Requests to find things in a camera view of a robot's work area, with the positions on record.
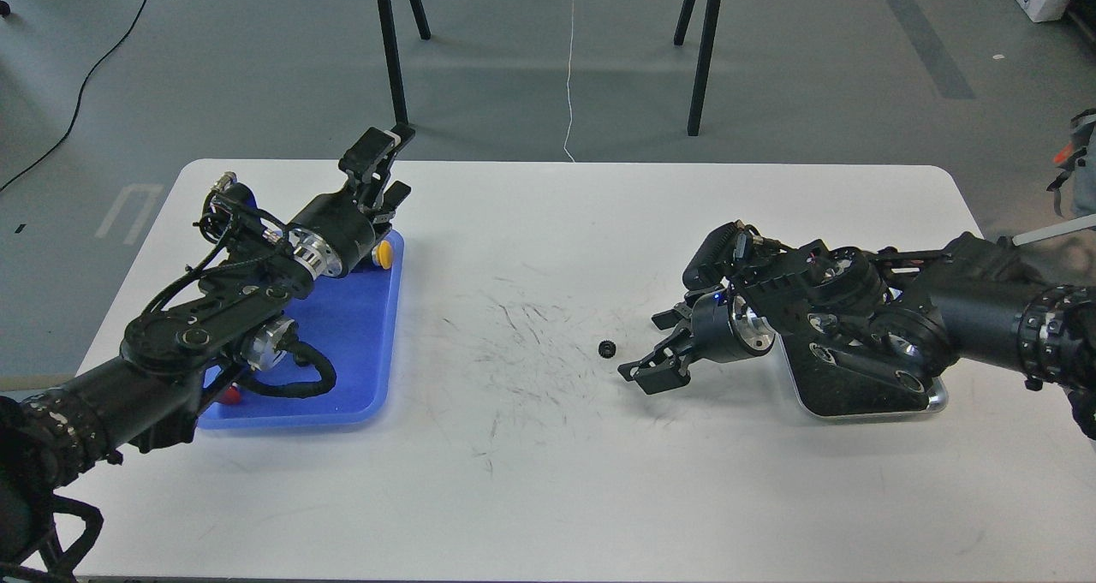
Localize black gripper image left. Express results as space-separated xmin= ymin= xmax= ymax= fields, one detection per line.
xmin=287 ymin=124 xmax=416 ymax=279

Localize yellow push button switch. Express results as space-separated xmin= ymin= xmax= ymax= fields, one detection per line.
xmin=356 ymin=240 xmax=396 ymax=271

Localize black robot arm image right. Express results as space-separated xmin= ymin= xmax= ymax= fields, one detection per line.
xmin=618 ymin=221 xmax=1093 ymax=437

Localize black table legs right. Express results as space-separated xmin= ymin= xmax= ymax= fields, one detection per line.
xmin=673 ymin=0 xmax=723 ymax=137

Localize red push button switch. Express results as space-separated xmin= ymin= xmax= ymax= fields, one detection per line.
xmin=216 ymin=382 xmax=242 ymax=405

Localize black cable on floor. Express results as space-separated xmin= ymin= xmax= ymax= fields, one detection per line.
xmin=0 ymin=0 xmax=249 ymax=195

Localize black table legs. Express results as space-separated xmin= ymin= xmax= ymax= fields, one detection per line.
xmin=376 ymin=0 xmax=432 ymax=124
xmin=673 ymin=0 xmax=723 ymax=137

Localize black table legs left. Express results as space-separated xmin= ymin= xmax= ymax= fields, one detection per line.
xmin=376 ymin=0 xmax=432 ymax=124

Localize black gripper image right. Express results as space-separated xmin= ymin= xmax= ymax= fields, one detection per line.
xmin=618 ymin=288 xmax=777 ymax=396

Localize silver metal tray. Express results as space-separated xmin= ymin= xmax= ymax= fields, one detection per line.
xmin=779 ymin=313 xmax=949 ymax=422

